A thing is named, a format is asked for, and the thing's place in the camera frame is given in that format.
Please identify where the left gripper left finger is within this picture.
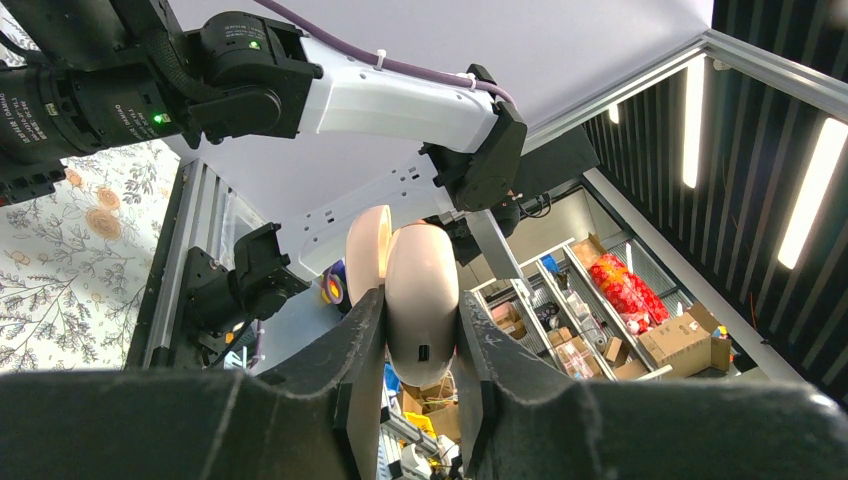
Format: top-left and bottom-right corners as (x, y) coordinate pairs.
(1, 288), (386, 479)

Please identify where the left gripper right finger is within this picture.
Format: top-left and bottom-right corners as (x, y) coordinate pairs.
(455, 293), (847, 479)

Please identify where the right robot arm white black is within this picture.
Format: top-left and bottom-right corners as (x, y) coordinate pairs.
(167, 1), (604, 280)

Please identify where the red snack package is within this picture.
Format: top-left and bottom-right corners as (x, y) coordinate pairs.
(588, 253), (671, 336)

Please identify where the brown cardboard box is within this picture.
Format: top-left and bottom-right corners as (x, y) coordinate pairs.
(638, 302), (732, 379)

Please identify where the floral patterned table mat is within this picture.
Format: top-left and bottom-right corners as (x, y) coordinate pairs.
(0, 6), (183, 376)

